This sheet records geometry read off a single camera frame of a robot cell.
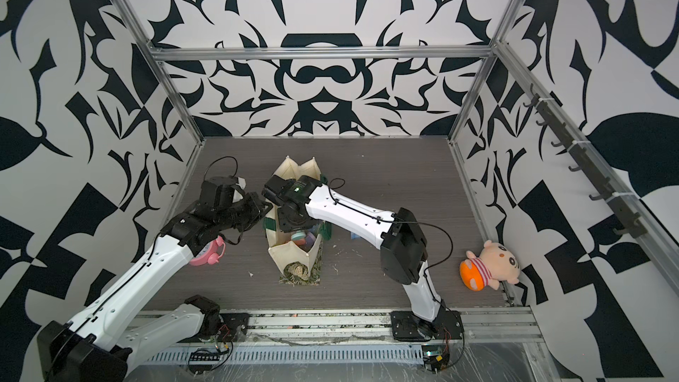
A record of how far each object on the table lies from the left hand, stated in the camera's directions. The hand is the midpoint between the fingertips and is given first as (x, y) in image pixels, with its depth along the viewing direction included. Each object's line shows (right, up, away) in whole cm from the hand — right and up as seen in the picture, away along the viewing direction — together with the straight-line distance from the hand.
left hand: (272, 200), depth 77 cm
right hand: (+4, -8, +3) cm, 9 cm away
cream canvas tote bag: (+9, -12, -11) cm, 18 cm away
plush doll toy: (+65, -19, +3) cm, 68 cm away
